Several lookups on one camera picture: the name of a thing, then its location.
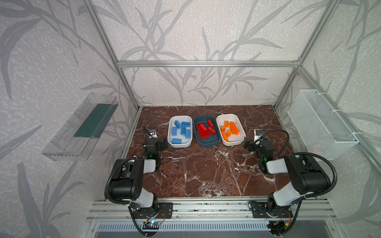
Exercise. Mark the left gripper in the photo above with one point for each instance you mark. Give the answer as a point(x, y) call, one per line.
point(153, 143)

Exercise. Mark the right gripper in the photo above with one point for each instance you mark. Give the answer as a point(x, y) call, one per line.
point(254, 146)

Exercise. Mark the orange lego chassis plate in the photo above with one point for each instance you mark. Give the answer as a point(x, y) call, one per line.
point(233, 128)

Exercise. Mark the red brick sloped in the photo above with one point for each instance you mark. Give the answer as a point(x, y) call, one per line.
point(200, 128)

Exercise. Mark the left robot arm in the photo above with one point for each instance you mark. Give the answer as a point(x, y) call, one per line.
point(125, 182)

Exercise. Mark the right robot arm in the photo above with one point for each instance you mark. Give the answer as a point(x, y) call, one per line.
point(310, 174)

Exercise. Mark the left white plastic bin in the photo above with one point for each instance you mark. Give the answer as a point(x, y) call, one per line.
point(185, 142)

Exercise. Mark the white plastic bin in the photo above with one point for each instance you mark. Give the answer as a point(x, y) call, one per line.
point(233, 139)
point(185, 142)

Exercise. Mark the right white plastic bin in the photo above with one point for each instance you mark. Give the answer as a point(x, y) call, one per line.
point(233, 139)

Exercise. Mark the teal plastic bin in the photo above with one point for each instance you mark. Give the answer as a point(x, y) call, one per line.
point(213, 140)

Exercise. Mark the green circuit board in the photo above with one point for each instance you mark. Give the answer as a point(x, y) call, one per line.
point(151, 225)

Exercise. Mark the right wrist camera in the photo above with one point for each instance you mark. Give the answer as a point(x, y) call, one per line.
point(258, 136)

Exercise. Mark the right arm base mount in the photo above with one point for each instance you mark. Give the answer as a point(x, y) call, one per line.
point(269, 210)

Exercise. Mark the white wire basket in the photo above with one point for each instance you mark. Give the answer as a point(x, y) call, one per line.
point(319, 125)

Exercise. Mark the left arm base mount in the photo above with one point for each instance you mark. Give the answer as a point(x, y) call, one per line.
point(162, 210)

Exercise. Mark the clear wall shelf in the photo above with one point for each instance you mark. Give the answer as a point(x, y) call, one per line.
point(78, 137)

